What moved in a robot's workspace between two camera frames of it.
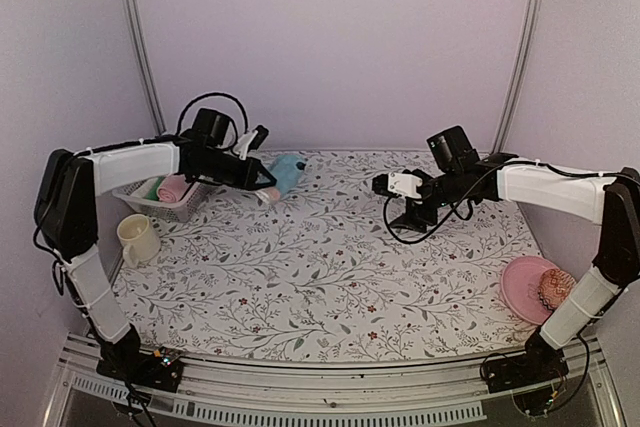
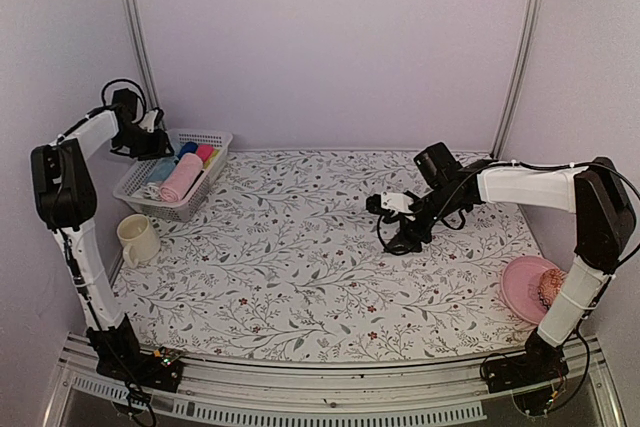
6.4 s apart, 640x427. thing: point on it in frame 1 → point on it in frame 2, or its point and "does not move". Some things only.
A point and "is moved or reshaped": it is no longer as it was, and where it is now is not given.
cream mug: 142,242 does not move
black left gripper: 247,179 → 159,149
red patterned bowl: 554,287 does not move
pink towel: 172,188 does not move
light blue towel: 286,169 is moved or reshaped
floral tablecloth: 313,276 does not move
